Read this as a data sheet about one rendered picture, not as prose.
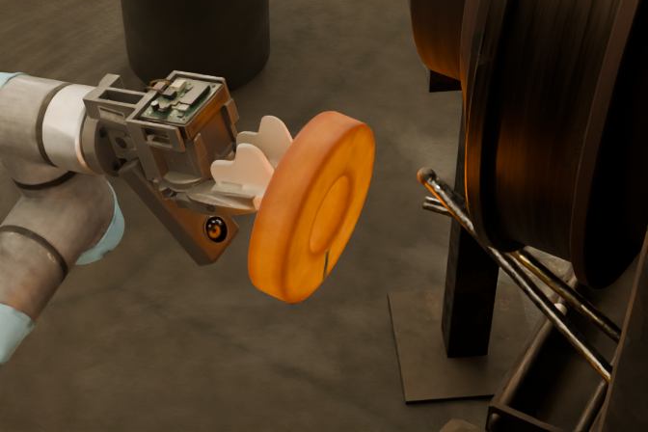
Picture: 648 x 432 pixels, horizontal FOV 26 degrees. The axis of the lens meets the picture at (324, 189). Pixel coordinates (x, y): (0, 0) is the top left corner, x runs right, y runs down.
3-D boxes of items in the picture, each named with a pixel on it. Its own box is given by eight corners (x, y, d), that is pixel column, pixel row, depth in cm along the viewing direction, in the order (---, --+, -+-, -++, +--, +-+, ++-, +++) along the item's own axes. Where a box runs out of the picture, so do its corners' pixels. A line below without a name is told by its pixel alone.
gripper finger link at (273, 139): (310, 139, 107) (213, 121, 111) (327, 198, 110) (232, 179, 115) (331, 115, 109) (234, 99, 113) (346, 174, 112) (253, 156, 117)
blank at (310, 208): (387, 89, 112) (349, 73, 113) (290, 197, 101) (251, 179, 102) (365, 230, 122) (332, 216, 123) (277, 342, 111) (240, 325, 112)
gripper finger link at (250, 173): (289, 164, 105) (191, 146, 110) (308, 224, 108) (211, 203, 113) (310, 139, 107) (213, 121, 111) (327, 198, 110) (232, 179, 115)
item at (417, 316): (513, 259, 218) (573, -143, 166) (549, 398, 199) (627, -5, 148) (383, 269, 216) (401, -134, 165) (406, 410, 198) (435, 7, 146)
